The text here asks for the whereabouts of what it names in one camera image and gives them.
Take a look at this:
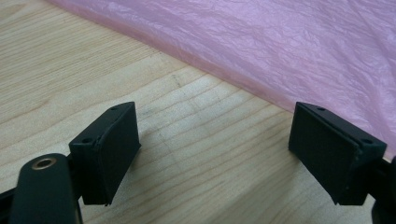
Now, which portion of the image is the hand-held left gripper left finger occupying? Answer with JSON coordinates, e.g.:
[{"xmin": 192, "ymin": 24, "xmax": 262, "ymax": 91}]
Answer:
[{"xmin": 68, "ymin": 101, "xmax": 142, "ymax": 207}]

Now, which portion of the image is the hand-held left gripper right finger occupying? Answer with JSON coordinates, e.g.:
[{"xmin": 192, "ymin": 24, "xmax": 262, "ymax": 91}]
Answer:
[{"xmin": 288, "ymin": 101, "xmax": 388, "ymax": 206}]

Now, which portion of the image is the pink plastic trash bag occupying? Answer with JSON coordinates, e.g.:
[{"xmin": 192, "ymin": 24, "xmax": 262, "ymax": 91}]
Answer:
[{"xmin": 46, "ymin": 0, "xmax": 396, "ymax": 160}]

